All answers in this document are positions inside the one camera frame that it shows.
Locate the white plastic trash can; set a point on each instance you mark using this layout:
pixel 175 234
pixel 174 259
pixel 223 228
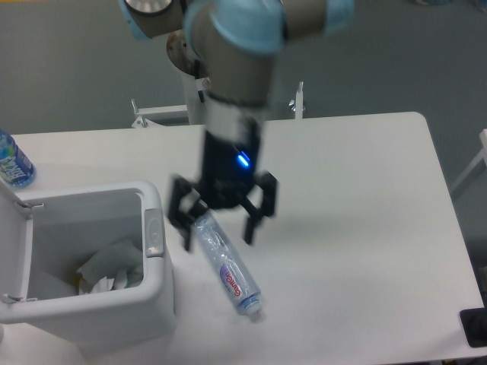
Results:
pixel 47 236

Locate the white furniture leg at right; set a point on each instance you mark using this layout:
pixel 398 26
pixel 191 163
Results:
pixel 472 171

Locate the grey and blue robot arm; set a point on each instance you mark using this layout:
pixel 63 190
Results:
pixel 234 44

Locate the white tissue paper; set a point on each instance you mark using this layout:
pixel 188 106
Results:
pixel 121 261

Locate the crushed clear plastic bottle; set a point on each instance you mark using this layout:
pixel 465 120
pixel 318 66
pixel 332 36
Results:
pixel 233 275

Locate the blue labelled water bottle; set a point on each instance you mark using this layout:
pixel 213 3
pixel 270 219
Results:
pixel 16 168

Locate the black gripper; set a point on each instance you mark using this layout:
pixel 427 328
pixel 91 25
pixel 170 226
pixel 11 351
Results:
pixel 228 175

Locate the yellow and white trash wrappers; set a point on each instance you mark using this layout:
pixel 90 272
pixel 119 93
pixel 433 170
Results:
pixel 85 287

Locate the white pedestal base frame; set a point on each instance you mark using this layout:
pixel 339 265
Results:
pixel 179 114

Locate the black clamp at table edge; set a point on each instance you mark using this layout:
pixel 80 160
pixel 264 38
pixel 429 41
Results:
pixel 474 326

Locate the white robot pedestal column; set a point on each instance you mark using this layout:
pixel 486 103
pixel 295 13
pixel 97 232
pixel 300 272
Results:
pixel 192 72

